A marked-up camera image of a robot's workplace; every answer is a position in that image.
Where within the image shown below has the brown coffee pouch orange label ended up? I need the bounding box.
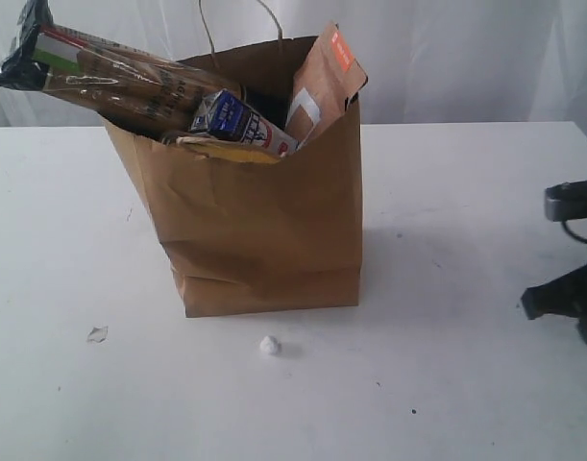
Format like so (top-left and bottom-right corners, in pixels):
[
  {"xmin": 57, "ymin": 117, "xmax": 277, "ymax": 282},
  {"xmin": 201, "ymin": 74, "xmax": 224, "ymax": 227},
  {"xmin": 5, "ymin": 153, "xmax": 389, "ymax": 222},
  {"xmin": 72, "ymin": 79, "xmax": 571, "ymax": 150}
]
[{"xmin": 285, "ymin": 22, "xmax": 368, "ymax": 146}]

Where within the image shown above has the clear bottle yellow millet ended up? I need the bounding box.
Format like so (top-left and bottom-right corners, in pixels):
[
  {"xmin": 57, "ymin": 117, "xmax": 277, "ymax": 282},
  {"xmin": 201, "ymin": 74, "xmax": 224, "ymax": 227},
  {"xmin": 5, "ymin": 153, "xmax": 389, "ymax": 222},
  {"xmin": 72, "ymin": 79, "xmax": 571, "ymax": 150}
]
[{"xmin": 174, "ymin": 136, "xmax": 281, "ymax": 164}]

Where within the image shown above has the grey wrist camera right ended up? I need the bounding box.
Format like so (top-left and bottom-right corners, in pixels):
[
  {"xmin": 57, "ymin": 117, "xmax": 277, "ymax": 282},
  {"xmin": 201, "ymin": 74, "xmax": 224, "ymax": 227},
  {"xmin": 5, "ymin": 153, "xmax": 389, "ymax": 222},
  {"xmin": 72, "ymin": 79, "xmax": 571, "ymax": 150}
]
[{"xmin": 544, "ymin": 181, "xmax": 587, "ymax": 222}]

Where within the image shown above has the blue white salt packet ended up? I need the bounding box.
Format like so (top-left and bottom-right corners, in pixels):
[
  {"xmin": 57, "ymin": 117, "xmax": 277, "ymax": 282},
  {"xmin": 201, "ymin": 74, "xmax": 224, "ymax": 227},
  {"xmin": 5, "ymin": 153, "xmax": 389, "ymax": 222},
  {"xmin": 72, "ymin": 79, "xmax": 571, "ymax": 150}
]
[{"xmin": 189, "ymin": 89, "xmax": 298, "ymax": 157}]

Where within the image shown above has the white crumpled piece behind packet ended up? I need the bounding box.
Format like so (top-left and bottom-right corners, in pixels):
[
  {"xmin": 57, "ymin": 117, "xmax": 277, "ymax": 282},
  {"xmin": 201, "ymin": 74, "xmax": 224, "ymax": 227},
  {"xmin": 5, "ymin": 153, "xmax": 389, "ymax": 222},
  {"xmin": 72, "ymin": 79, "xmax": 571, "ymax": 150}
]
[{"xmin": 259, "ymin": 335, "xmax": 281, "ymax": 355}]

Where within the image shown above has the brown paper shopping bag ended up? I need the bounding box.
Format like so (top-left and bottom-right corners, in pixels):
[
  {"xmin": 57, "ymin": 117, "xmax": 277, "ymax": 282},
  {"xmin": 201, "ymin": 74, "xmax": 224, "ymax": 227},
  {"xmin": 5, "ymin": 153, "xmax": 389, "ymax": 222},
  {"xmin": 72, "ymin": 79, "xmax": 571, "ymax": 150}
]
[{"xmin": 105, "ymin": 36, "xmax": 363, "ymax": 318}]

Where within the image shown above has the spaghetti pack dark blue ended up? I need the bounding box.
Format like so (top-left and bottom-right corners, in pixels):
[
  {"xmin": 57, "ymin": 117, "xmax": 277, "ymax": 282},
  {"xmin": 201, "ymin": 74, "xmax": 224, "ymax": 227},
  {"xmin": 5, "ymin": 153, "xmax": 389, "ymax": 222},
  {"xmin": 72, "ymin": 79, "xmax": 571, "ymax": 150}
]
[{"xmin": 0, "ymin": 1, "xmax": 245, "ymax": 137}]

